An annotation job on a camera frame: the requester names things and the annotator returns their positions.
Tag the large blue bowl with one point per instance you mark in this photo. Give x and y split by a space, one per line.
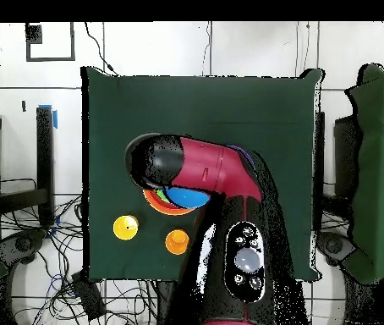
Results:
187 198

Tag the green bowl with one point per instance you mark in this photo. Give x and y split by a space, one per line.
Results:
161 195

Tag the large orange bowl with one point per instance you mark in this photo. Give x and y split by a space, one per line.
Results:
170 212

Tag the purple bowl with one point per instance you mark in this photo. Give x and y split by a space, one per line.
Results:
247 156

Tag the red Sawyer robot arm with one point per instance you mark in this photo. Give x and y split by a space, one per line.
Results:
212 169

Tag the orange cup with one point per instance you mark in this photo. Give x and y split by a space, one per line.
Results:
176 242

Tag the dark green table cloth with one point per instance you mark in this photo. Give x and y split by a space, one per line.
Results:
195 108

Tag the yellow cup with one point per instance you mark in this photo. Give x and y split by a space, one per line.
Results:
125 226

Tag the blue tape strip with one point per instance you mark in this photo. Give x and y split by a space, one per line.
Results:
55 120

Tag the black metal stand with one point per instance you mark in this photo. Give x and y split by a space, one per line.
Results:
44 152

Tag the black power strip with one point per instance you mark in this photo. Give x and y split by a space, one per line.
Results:
88 296

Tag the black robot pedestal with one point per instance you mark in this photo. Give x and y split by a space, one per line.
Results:
166 301

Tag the black square frame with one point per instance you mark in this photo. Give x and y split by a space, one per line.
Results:
33 34

